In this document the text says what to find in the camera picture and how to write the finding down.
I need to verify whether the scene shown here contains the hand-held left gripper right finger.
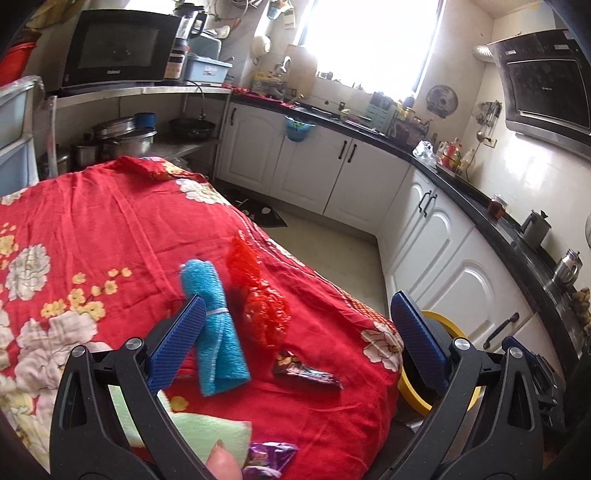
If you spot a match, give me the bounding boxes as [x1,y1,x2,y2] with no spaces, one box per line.
[388,291,549,480]

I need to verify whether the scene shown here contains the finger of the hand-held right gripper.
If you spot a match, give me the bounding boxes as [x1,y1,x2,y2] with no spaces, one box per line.
[501,336,536,366]

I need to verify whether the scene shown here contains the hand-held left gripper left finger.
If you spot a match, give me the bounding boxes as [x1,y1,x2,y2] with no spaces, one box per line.
[48,293,215,480]

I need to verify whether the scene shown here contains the blue towel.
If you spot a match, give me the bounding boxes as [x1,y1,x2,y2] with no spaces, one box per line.
[179,259,252,397]

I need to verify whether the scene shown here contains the yellow rimmed bin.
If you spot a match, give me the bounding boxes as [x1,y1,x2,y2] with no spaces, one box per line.
[398,310,485,414]

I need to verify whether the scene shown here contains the red plastic bag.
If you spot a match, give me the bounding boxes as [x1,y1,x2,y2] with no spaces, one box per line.
[226,236,292,350]

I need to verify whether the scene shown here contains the light green cloth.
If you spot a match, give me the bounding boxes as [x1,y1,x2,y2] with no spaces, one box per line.
[108,383,254,468]

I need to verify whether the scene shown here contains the dark narrow wrapper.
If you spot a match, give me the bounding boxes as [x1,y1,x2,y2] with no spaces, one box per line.
[271,350,344,390]

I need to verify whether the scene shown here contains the purple wrapper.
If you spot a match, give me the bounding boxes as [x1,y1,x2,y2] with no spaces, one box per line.
[242,440,299,480]

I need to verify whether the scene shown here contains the person's left hand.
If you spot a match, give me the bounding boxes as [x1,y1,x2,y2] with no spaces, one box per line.
[205,439,243,480]

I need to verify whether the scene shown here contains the bundle of leaf-wrapped dumplings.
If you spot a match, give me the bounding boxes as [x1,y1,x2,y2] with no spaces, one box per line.
[570,286,591,331]

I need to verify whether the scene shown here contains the steel teapot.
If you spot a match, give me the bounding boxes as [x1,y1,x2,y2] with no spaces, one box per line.
[553,249,583,289]

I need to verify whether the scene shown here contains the grey kettle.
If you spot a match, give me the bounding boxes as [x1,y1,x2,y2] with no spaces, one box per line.
[521,210,553,250]

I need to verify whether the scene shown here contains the red floral blanket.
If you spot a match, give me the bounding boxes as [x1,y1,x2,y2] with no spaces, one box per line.
[0,156,405,480]

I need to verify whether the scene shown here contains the black kitchen countertop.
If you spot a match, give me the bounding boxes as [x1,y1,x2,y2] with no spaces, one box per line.
[231,90,591,371]

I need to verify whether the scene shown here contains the white kitchen cabinets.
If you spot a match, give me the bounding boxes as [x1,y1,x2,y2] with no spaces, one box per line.
[215,99,549,366]

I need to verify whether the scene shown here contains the clear plastic bag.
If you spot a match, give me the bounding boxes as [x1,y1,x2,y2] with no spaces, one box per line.
[412,141,440,162]

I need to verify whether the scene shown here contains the group of condiment bottles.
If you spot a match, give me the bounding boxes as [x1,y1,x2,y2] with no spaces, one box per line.
[436,136,476,174]

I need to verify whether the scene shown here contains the black wok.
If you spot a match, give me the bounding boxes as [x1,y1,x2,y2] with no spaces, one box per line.
[168,117,217,140]

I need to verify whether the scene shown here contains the small steel pot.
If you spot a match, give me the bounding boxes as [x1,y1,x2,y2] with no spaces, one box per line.
[69,134,100,162]

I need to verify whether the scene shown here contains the teal knife holder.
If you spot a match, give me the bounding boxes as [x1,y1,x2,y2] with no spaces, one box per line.
[367,92,398,130]

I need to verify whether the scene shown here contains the hanging steel utensils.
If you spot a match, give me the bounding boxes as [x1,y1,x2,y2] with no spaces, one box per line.
[475,100,503,140]

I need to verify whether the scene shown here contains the blue hanging door bin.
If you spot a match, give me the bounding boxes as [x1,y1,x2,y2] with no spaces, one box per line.
[284,115,317,144]

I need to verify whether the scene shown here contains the steel shelf table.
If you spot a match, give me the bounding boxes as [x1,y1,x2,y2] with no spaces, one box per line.
[44,83,234,186]

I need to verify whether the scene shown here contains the black range hood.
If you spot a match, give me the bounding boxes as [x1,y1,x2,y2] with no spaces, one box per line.
[487,28,591,148]

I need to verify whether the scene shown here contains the plastic drawer cabinet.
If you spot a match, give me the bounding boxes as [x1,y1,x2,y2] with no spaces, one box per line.
[0,76,47,197]

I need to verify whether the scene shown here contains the blue plastic storage box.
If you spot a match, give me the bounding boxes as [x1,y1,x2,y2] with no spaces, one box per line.
[184,53,233,86]

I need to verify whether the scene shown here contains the wooden cutting board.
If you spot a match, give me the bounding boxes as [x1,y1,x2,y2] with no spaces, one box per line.
[284,45,317,105]

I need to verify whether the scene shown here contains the grey storage box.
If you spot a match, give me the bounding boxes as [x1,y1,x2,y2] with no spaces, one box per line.
[189,34,223,61]

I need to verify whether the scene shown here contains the kitchen window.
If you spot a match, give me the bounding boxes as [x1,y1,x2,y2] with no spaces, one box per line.
[301,0,445,94]

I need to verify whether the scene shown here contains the black blender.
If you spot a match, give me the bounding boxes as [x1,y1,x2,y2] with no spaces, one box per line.
[166,2,209,82]

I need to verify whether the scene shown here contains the black microwave oven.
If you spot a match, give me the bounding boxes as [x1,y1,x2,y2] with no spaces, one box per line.
[61,9,184,89]

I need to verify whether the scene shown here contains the red plastic basin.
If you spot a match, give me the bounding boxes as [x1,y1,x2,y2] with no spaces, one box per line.
[0,41,40,86]

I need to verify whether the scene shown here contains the hanging utensil holder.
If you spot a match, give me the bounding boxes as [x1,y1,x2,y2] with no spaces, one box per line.
[265,0,297,27]

